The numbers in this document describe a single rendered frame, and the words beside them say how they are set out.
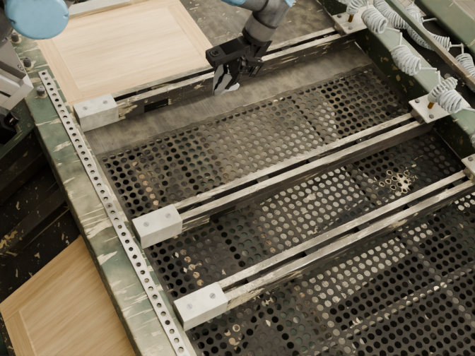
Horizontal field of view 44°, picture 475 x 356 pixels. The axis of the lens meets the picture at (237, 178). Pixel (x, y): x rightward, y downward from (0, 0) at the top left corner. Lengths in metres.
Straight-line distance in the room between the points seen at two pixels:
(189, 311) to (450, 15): 1.73
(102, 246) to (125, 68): 0.71
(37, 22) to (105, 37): 0.94
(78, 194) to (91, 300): 0.38
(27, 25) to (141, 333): 0.76
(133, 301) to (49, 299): 0.55
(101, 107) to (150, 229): 0.47
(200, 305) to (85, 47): 1.06
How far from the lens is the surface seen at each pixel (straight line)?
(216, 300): 1.51
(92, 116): 1.86
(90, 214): 1.66
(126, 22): 2.24
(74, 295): 1.96
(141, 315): 1.51
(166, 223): 1.61
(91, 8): 2.27
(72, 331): 1.95
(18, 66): 1.46
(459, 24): 2.64
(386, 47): 2.21
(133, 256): 1.58
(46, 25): 1.27
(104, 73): 2.05
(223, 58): 1.49
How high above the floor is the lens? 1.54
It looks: 12 degrees down
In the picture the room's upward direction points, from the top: 51 degrees clockwise
